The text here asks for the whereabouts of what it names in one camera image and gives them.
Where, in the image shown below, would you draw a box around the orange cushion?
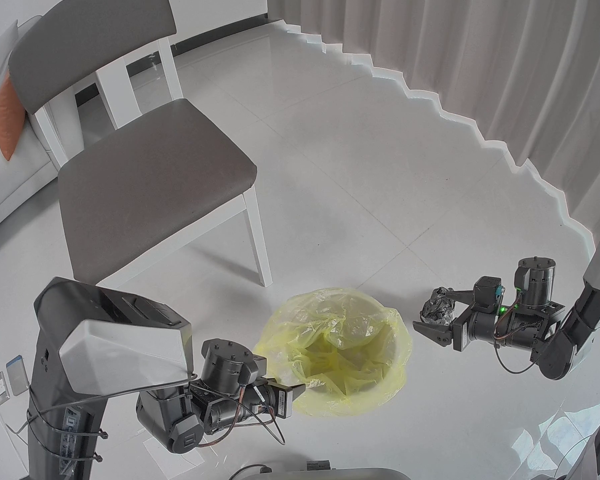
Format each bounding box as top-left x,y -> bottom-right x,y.
0,74 -> 27,162

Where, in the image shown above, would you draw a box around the black cable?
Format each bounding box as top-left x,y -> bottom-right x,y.
231,463 -> 272,480

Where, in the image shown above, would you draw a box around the white trash bin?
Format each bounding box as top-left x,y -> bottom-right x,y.
280,293 -> 407,410

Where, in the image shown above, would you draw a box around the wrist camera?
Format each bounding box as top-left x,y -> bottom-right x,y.
237,354 -> 270,385
473,275 -> 507,315

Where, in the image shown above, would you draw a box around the white sofa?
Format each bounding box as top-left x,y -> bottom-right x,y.
0,18 -> 63,244

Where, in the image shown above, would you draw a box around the black plastic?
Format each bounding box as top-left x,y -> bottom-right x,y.
419,287 -> 457,327

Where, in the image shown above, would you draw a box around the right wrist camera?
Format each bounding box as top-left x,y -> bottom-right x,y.
473,275 -> 507,315

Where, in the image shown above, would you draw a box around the white cable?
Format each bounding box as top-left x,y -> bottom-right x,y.
0,390 -> 31,436

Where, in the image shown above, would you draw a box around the white curtain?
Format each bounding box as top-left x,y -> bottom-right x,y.
265,0 -> 600,236

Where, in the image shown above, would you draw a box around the grey and white chair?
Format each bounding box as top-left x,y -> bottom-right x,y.
8,0 -> 273,289

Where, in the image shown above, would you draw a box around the yellow plastic bag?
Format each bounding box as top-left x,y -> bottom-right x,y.
254,284 -> 415,418

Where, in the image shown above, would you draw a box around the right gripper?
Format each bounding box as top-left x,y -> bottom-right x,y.
412,287 -> 500,354

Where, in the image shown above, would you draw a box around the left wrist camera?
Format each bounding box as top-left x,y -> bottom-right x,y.
237,354 -> 270,385

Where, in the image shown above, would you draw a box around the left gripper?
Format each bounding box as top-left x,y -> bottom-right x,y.
251,378 -> 307,420

